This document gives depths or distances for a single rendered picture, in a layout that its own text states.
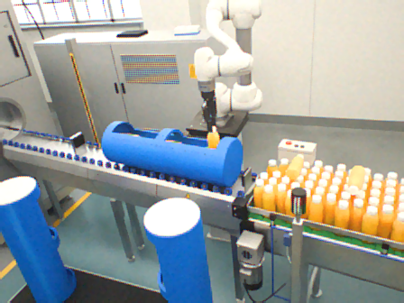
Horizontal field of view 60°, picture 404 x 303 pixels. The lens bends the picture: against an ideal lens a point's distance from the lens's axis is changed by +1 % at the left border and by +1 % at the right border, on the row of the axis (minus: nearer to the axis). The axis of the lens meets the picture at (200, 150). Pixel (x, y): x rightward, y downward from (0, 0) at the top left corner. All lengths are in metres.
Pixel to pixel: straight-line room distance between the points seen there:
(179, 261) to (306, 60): 3.31
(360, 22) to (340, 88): 0.77
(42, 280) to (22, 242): 0.34
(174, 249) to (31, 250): 1.06
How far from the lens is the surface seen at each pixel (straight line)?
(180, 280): 1.86
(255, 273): 1.95
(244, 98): 2.39
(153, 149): 2.08
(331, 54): 4.50
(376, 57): 4.51
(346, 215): 1.75
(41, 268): 2.57
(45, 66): 4.61
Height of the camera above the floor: 2.14
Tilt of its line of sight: 29 degrees down
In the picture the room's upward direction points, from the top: 7 degrees counter-clockwise
